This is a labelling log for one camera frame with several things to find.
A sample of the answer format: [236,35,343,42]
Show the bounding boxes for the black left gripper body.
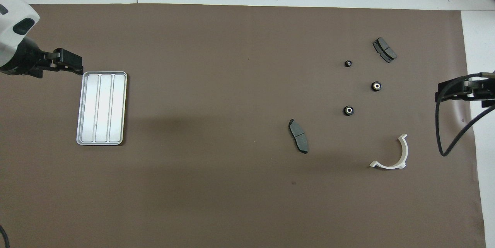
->
[0,37,53,79]

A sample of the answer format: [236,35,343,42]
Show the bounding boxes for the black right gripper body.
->
[473,72,495,108]

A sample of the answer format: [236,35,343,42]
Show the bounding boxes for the silver metal tray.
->
[76,71,128,146]

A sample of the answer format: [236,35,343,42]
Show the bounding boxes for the stacked dark brake pads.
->
[372,37,398,63]

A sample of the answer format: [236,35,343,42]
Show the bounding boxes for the single dark brake pad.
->
[288,119,309,154]

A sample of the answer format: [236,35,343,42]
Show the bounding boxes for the brown table mat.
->
[0,3,487,248]

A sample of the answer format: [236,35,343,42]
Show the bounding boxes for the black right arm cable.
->
[435,72,495,157]

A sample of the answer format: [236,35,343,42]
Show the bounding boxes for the white curved plastic bracket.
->
[369,133,409,170]

